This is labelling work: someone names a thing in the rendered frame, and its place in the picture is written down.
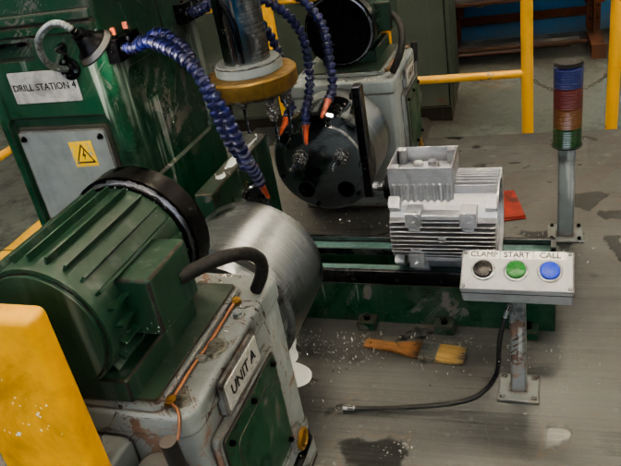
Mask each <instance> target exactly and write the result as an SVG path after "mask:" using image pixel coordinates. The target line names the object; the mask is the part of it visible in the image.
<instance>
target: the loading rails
mask: <svg viewBox="0 0 621 466"><path fill-rule="evenodd" d="M310 236H311V238H312V239H313V241H314V242H315V244H316V246H317V248H318V250H319V253H320V255H321V258H322V262H323V282H322V285H321V288H320V290H319V292H318V294H317V296H316V298H315V300H314V302H313V304H312V305H311V307H310V310H309V312H308V314H307V316H306V318H305V320H304V322H303V324H302V326H304V324H305V322H306V320H307V318H308V317H311V318H328V319H344V320H358V321H357V328H358V330H371V331H375V330H376V327H377V325H378V323H379V322H393V323H409V324H426V325H434V326H433V332H434V334H435V335H445V336H453V335H454V333H455V329H456V325H457V326H473V327H490V328H500V324H501V321H502V317H503V314H504V311H505V307H506V305H507V304H509V302H494V301H474V300H463V299H462V295H461V293H460V292H459V291H460V288H459V287H460V275H461V267H442V266H432V268H431V270H415V269H414V268H410V267H409V263H408V264H407V265H397V264H396V263H395V256H394V255H393V253H394V252H393V251H392V250H393V249H392V245H391V242H392V241H391V240H390V239H391V237H390V235H323V234H310ZM502 251H556V238H523V237H504V239H503V249H502ZM526 316H527V340H534V341H537V340H538V339H539V331H555V304H536V303H526Z"/></svg>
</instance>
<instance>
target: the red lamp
mask: <svg viewBox="0 0 621 466"><path fill-rule="evenodd" d="M582 106H583V86H582V87H580V88H578V89H575V90H570V91H562V90H557V89H556V88H555V87H554V108H555V109H557V110H561V111H571V110H576V109H579V108H581V107H582Z"/></svg>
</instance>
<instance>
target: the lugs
mask: <svg viewBox="0 0 621 466"><path fill-rule="evenodd" d="M388 209H389V211H391V212H400V211H401V198H400V197H399V196H389V197H388ZM484 209H485V212H497V211H498V198H497V196H485V200H484ZM395 263H396V264H397V265H407V264H408V256H407V255H395Z"/></svg>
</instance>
